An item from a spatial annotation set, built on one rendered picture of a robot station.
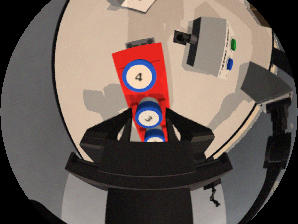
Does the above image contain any small open brown cardboard box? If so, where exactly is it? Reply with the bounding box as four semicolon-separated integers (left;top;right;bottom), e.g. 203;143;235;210
250;4;271;28

